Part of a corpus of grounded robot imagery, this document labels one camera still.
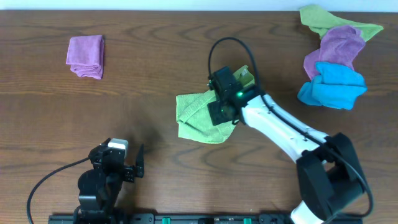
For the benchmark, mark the crumpled green cloth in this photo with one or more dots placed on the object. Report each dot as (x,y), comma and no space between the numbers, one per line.
(321,21)

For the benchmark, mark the crumpled purple cloth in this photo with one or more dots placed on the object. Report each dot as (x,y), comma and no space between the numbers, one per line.
(339,45)

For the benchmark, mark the folded purple cloth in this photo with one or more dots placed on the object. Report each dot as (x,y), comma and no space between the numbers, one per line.
(85,56)

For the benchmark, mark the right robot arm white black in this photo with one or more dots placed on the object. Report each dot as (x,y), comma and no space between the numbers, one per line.
(329,173)

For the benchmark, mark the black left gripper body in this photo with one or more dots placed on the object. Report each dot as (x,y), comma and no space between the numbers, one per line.
(129,171)

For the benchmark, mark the crumpled blue cloth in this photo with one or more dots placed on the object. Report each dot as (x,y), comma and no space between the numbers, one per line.
(336,86)

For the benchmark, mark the green microfiber cloth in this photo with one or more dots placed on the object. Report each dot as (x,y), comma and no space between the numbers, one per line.
(194,121)

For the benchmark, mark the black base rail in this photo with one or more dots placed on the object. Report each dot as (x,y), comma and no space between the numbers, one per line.
(148,218)

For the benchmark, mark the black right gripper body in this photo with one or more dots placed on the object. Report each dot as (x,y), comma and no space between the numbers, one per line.
(217,116)

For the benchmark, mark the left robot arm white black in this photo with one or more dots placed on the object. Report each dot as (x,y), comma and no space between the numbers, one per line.
(100,186)

